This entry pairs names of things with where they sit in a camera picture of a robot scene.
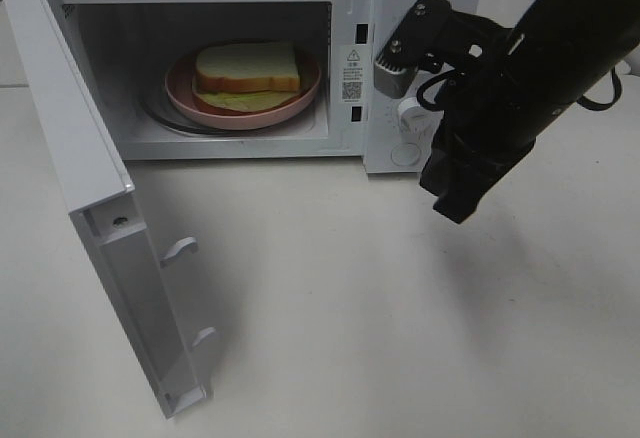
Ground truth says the round door release button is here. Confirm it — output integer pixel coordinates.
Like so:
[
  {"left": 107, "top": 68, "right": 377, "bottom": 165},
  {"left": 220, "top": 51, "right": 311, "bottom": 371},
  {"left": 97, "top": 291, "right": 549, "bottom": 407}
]
[{"left": 390, "top": 143, "right": 421, "bottom": 167}]

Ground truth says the pink plate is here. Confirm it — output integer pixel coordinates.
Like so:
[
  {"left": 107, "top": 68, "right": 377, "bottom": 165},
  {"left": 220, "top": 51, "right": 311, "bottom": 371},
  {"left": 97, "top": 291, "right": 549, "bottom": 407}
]
[{"left": 164, "top": 50, "right": 323, "bottom": 131}]

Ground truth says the white microwave oven body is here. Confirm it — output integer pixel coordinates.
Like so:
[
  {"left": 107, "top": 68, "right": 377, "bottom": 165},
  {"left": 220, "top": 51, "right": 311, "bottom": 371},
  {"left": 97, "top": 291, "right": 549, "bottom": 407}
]
[{"left": 63, "top": 0, "right": 478, "bottom": 173}]

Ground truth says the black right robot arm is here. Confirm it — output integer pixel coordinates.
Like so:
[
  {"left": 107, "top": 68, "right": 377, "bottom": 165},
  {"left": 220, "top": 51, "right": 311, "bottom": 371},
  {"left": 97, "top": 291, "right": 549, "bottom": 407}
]
[{"left": 420, "top": 0, "right": 639, "bottom": 223}]

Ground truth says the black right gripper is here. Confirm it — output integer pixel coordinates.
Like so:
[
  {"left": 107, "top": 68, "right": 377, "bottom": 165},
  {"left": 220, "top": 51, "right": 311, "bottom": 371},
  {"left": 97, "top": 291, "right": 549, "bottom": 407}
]
[{"left": 419, "top": 74, "right": 535, "bottom": 224}]

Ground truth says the toast sandwich with lettuce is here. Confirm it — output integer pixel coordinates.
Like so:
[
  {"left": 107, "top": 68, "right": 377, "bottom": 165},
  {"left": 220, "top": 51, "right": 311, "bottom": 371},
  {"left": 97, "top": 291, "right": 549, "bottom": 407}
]
[{"left": 192, "top": 42, "right": 302, "bottom": 115}]

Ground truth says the black camera cable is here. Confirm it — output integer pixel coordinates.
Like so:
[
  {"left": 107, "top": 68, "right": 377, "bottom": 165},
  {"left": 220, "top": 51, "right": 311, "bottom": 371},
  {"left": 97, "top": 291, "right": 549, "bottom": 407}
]
[{"left": 414, "top": 60, "right": 624, "bottom": 114}]

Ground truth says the white timer knob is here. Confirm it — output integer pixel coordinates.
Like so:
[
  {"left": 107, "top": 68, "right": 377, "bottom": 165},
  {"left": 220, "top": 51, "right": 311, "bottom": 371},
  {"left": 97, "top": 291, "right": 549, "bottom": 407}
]
[{"left": 397, "top": 98, "right": 443, "bottom": 137}]

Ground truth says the glass microwave turntable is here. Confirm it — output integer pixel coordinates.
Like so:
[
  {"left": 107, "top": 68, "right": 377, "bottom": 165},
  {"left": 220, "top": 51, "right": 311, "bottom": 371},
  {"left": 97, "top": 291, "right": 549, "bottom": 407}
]
[{"left": 138, "top": 95, "right": 316, "bottom": 137}]

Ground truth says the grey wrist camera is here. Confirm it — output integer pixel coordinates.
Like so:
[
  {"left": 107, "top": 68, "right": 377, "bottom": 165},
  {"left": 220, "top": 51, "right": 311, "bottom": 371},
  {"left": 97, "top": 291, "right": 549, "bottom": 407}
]
[{"left": 371, "top": 0, "right": 481, "bottom": 99}]

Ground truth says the white warning label sticker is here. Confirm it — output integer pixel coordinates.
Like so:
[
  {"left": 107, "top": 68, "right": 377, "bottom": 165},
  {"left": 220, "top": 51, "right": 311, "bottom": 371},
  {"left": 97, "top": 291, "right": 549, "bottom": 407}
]
[{"left": 339, "top": 44, "right": 370, "bottom": 105}]

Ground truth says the white microwave door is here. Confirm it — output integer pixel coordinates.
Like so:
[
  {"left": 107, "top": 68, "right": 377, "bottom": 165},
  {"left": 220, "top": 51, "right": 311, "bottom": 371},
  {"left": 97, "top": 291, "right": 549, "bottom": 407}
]
[{"left": 4, "top": 0, "right": 216, "bottom": 417}]

